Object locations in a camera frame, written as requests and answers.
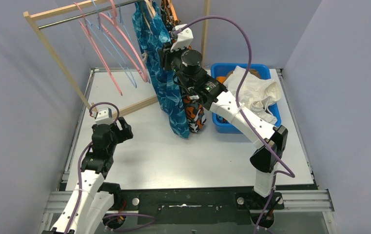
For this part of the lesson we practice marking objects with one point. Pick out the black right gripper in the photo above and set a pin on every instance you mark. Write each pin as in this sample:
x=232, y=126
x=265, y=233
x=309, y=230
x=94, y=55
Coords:
x=166, y=54

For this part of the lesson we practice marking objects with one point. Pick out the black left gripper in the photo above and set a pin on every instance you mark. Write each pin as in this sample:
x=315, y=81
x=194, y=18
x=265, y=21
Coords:
x=119, y=129

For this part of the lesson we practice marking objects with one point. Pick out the dark blue leaf print shorts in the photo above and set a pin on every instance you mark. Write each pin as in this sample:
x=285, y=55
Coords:
x=151, y=34

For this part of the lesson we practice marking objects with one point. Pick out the orange hanger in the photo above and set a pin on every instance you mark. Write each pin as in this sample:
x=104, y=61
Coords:
x=172, y=13

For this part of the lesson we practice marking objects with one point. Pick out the orange camouflage shorts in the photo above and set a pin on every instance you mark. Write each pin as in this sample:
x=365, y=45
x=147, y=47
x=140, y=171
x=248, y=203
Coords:
x=194, y=111

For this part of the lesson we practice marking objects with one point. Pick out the white shorts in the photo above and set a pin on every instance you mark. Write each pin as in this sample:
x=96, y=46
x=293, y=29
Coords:
x=256, y=94

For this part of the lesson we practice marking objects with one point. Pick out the wooden hanger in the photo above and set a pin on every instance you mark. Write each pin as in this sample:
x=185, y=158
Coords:
x=149, y=11

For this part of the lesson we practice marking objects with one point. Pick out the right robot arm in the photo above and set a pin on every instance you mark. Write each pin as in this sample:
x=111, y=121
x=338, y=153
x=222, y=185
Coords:
x=269, y=141

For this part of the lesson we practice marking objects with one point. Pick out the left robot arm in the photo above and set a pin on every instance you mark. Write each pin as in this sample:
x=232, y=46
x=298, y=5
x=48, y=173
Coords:
x=88, y=181

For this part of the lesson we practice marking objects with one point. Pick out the wooden clothes rack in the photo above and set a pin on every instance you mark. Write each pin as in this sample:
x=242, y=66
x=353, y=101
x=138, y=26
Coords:
x=32, y=21

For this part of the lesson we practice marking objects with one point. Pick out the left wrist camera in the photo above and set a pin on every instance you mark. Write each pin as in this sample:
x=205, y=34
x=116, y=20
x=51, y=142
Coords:
x=104, y=116

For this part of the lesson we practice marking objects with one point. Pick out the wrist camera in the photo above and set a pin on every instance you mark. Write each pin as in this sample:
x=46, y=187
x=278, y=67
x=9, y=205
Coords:
x=104, y=116
x=183, y=36

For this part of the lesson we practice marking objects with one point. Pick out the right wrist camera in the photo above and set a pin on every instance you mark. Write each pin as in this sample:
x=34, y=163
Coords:
x=183, y=36

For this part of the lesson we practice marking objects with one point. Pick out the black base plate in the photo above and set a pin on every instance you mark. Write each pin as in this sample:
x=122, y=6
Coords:
x=239, y=205

